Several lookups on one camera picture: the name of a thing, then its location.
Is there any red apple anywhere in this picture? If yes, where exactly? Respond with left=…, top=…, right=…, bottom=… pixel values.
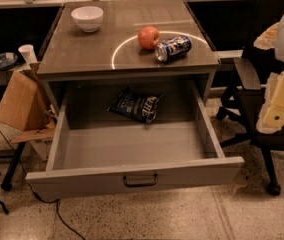
left=138, top=26, right=160, bottom=50

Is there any white paper cup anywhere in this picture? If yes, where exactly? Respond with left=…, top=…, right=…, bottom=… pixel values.
left=18, top=44, right=37, bottom=64

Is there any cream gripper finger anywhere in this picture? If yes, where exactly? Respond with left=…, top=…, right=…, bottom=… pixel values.
left=253, top=23, right=279, bottom=50

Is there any black floor cable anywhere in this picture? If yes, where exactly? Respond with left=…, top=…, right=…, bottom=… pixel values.
left=0, top=103, right=87, bottom=240

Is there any blue chip bag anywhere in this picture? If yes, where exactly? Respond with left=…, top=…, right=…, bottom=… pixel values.
left=108, top=87, right=162, bottom=124

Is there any black office chair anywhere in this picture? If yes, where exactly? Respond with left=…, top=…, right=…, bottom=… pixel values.
left=217, top=0, right=284, bottom=196

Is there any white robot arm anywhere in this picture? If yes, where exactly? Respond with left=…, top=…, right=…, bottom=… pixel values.
left=254, top=15, right=284, bottom=134

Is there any grey cabinet counter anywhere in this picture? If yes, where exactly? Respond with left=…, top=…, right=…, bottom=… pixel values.
left=38, top=0, right=220, bottom=108

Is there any dark blue plate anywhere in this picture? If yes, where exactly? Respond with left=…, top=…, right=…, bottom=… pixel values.
left=0, top=52, right=18, bottom=71

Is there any grey open drawer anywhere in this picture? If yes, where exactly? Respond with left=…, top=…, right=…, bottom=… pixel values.
left=26, top=80, right=244, bottom=200

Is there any black drawer handle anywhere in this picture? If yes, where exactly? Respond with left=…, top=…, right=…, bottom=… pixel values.
left=123, top=174, right=158, bottom=188

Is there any brown cardboard box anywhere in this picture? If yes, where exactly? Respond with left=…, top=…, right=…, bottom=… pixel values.
left=0, top=63, right=55, bottom=143

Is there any black table leg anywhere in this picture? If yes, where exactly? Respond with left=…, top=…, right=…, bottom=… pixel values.
left=1, top=142, right=25, bottom=191

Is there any blue soda can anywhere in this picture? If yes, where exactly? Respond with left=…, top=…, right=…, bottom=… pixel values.
left=155, top=35, right=192, bottom=63

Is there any white bowl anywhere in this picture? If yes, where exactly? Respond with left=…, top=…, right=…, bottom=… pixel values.
left=71, top=6, right=104, bottom=32

